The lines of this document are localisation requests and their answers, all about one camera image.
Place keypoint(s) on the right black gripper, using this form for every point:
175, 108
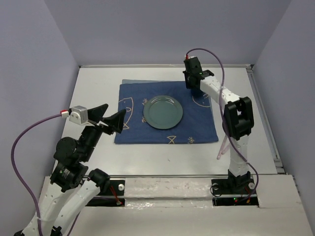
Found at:
189, 85

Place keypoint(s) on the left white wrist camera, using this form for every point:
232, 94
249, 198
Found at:
77, 115

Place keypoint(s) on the blue embroidered cloth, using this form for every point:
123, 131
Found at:
196, 127

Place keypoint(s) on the pink handled fork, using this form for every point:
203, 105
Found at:
223, 145

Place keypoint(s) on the pink handled spoon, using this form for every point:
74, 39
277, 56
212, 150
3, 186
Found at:
225, 149

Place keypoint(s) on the teal ceramic plate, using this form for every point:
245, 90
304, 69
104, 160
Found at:
163, 112

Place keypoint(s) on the dark blue mug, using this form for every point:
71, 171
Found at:
196, 93

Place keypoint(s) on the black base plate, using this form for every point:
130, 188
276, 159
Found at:
224, 196
113, 196

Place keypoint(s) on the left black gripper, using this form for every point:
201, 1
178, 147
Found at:
116, 120

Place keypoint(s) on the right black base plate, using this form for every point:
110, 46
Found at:
224, 196

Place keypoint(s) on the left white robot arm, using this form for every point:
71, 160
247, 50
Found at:
71, 185

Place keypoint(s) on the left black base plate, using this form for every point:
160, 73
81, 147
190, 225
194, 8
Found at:
113, 196

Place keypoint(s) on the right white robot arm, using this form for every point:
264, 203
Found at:
237, 123

